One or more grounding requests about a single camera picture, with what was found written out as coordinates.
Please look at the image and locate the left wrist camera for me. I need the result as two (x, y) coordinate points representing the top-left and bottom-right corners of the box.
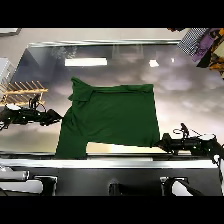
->
(28, 94), (46, 112)

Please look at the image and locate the checked garment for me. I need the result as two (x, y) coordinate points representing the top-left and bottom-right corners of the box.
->
(176, 27), (210, 56)

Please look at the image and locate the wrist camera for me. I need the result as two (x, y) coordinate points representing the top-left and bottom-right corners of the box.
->
(28, 94), (46, 112)
(173, 122), (192, 140)

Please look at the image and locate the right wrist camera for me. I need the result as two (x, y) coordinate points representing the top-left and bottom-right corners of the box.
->
(173, 122), (192, 140)

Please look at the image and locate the silver frame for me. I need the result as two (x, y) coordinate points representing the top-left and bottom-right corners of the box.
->
(0, 151), (224, 197)

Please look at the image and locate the green T-shirt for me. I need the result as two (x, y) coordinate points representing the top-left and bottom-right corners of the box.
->
(54, 76), (161, 160)

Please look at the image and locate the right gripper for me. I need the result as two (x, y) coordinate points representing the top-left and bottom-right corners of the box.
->
(154, 132), (178, 155)

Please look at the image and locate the yellow and black garment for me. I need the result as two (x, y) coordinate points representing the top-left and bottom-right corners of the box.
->
(205, 46), (224, 80)

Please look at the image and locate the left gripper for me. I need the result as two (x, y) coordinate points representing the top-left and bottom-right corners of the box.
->
(39, 108), (64, 127)

